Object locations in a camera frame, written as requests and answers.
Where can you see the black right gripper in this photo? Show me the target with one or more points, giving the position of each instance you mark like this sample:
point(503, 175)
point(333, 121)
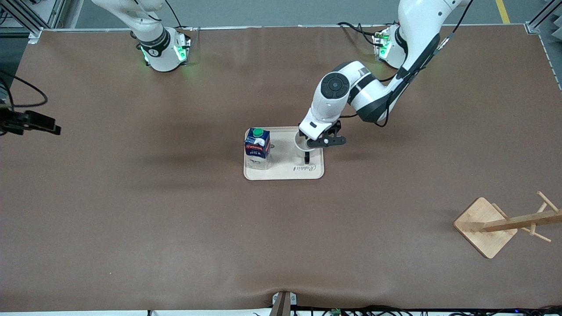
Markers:
point(16, 120)

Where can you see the blue white milk carton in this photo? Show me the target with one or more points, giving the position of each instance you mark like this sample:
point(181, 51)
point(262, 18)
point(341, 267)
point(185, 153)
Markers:
point(257, 149)

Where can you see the cream plastic tray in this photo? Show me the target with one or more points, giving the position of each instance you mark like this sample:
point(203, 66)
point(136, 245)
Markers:
point(285, 169)

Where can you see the aluminium frame profile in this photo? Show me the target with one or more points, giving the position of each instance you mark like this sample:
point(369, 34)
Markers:
point(26, 17)
point(542, 19)

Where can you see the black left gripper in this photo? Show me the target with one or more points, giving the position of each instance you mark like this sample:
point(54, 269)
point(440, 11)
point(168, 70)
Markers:
point(307, 156)

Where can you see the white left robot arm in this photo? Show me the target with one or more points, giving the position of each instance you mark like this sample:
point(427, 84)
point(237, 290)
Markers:
point(333, 105)

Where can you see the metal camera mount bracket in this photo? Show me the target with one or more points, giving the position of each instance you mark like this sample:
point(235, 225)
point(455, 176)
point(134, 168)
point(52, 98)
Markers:
point(283, 303)

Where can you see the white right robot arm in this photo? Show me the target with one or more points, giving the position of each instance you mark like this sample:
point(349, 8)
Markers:
point(160, 57)

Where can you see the brown table cover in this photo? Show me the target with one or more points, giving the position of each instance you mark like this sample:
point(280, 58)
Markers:
point(175, 219)

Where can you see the wooden cup rack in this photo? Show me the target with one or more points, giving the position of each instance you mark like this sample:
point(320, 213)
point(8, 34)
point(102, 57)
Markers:
point(483, 228)

